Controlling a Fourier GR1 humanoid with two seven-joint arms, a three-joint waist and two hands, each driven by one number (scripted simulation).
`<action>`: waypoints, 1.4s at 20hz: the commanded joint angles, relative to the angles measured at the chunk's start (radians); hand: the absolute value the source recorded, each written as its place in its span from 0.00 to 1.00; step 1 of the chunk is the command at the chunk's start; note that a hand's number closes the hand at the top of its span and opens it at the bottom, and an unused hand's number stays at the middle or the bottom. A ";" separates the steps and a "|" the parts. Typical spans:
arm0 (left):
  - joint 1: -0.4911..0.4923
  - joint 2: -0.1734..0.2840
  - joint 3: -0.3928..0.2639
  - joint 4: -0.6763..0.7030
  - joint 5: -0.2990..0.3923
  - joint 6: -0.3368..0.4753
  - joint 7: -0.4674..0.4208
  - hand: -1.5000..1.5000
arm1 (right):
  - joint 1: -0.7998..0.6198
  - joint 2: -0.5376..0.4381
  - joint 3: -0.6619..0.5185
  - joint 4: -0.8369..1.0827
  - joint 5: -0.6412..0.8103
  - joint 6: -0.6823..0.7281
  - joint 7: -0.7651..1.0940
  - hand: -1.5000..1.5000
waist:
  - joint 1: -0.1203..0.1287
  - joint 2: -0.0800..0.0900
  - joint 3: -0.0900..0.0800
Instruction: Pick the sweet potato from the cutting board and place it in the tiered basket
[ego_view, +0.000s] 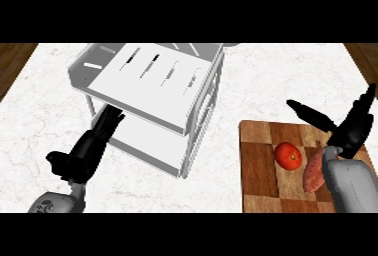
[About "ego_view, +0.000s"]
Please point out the red tomato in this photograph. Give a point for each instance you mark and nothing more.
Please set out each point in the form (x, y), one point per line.
(288, 156)

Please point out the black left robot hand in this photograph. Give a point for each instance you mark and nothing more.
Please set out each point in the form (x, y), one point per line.
(83, 156)

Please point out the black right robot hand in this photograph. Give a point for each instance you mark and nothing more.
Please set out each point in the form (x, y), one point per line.
(352, 131)

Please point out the checkered wooden cutting board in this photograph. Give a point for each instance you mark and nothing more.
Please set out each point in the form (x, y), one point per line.
(268, 173)

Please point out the reddish brown sweet potato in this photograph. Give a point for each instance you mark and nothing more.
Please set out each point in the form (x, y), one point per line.
(314, 173)

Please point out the white tiered basket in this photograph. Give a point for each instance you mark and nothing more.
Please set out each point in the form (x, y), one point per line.
(153, 100)

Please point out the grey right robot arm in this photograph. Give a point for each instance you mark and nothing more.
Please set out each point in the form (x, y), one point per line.
(349, 183)

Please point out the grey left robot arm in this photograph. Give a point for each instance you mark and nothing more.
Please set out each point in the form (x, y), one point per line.
(60, 201)

